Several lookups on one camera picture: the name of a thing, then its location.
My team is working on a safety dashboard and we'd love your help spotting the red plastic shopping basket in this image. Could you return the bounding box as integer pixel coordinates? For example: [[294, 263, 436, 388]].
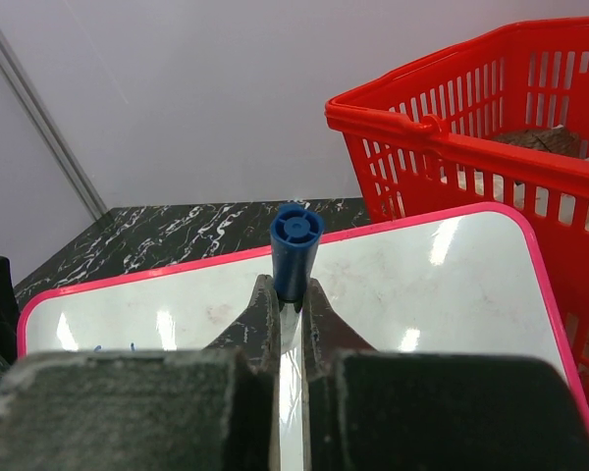
[[325, 17, 589, 401]]

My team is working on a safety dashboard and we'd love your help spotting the white blue whiteboard marker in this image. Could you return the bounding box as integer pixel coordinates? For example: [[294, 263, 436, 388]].
[[268, 202, 325, 355]]

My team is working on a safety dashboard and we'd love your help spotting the brown round item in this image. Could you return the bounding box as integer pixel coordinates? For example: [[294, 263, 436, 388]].
[[493, 126, 581, 158]]

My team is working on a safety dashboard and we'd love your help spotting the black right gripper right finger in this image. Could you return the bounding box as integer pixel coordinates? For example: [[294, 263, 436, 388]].
[[301, 281, 589, 470]]

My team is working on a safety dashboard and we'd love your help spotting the pink framed whiteboard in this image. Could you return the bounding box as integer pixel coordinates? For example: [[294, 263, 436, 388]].
[[17, 201, 589, 471]]

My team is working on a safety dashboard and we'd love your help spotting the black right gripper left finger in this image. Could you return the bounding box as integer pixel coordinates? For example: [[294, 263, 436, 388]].
[[0, 275, 281, 470]]

